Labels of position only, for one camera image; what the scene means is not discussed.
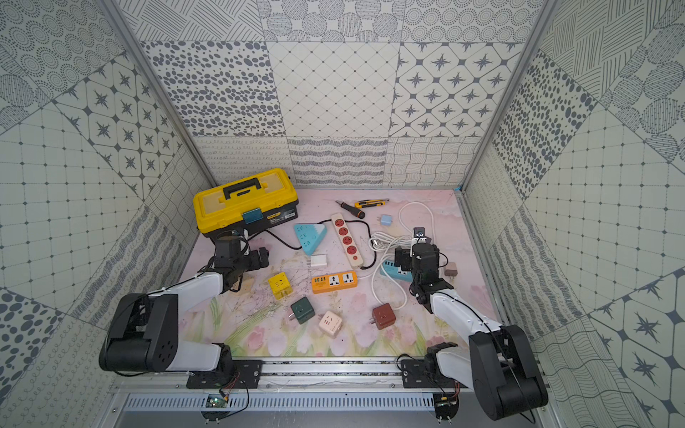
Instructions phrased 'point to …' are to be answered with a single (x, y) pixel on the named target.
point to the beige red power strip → (347, 240)
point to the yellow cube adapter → (280, 285)
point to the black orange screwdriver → (351, 209)
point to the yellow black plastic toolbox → (254, 203)
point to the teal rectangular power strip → (396, 271)
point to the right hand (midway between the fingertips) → (415, 250)
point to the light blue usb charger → (385, 219)
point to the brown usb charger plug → (450, 270)
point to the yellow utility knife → (365, 203)
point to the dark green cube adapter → (302, 310)
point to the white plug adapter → (318, 259)
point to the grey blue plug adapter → (419, 232)
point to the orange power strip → (334, 282)
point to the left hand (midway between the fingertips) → (253, 250)
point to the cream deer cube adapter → (330, 323)
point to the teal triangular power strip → (310, 236)
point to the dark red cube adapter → (383, 316)
